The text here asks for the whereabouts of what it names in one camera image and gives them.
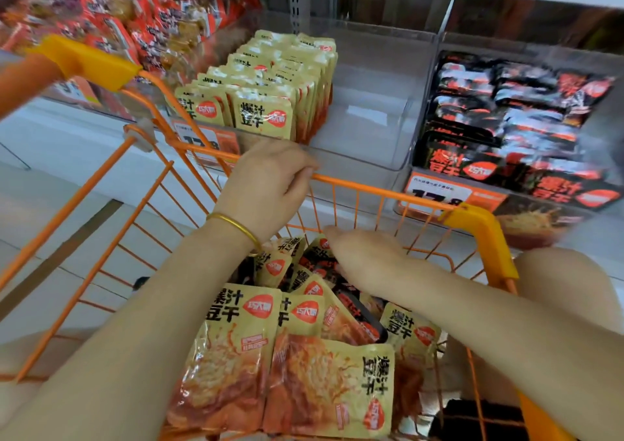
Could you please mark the person's right forearm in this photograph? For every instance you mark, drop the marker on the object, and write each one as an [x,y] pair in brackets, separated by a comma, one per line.
[526,328]

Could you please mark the orange shopping cart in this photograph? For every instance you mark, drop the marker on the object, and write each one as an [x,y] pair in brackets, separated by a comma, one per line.
[83,60]

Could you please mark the person's left forearm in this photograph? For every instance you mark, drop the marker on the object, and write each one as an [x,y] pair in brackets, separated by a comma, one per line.
[107,358]

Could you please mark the person's right hand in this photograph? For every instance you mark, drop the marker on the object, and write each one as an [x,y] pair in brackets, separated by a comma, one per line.
[366,255]

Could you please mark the orange price tag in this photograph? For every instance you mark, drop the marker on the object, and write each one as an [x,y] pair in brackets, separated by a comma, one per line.
[210,138]
[439,192]

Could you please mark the black flame print snack packet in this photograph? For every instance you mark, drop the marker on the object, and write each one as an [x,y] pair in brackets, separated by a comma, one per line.
[585,94]

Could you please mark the pile of red tan packets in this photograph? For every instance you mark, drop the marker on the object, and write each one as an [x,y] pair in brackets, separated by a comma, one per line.
[127,16]

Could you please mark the pile of black orange snacks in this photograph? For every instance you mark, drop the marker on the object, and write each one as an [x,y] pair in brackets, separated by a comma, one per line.
[312,387]

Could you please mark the person's right leg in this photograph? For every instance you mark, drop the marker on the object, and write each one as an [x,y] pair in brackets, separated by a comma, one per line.
[575,275]

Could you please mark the person's left leg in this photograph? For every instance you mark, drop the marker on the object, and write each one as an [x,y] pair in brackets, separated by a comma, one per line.
[24,377]

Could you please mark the person's left hand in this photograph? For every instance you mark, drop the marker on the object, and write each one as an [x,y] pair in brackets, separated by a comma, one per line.
[263,187]

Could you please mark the black shorts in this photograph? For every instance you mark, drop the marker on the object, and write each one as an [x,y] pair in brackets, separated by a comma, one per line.
[478,421]

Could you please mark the person's leg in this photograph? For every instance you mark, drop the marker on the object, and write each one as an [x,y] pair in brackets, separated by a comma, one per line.
[575,275]
[24,377]

